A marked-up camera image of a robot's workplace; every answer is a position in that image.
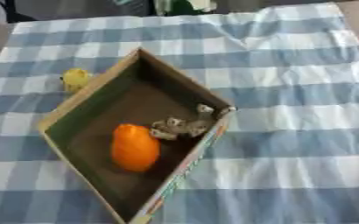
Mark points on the tan cardboard box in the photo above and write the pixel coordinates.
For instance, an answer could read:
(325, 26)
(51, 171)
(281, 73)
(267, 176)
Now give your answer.
(136, 96)

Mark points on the grey soft toy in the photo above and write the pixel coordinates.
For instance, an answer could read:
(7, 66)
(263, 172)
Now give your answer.
(182, 126)

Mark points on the orange toy fruit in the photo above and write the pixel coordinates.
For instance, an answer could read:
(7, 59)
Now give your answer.
(134, 148)

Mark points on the yellow toy fruit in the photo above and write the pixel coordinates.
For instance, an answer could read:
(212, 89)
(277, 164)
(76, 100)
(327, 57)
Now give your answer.
(75, 78)

